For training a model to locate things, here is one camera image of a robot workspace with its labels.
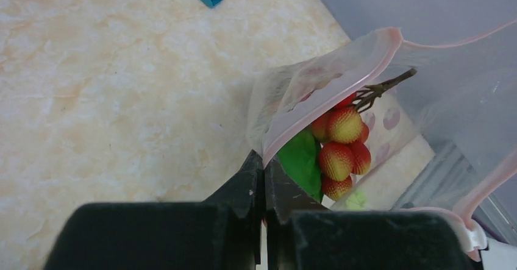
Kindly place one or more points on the clear zip top bag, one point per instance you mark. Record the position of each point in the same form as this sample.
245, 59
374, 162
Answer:
441, 141

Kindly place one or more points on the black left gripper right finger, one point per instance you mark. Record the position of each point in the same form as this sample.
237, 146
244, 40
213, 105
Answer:
302, 234

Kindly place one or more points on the green bok choy vegetable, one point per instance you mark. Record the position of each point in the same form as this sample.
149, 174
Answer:
298, 158

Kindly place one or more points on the red lychee fruit bunch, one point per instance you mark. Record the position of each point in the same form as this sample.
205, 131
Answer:
343, 134

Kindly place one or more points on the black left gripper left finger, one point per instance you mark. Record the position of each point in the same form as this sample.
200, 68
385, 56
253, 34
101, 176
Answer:
221, 232

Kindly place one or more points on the light green block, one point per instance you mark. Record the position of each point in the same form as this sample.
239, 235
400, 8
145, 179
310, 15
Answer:
356, 201

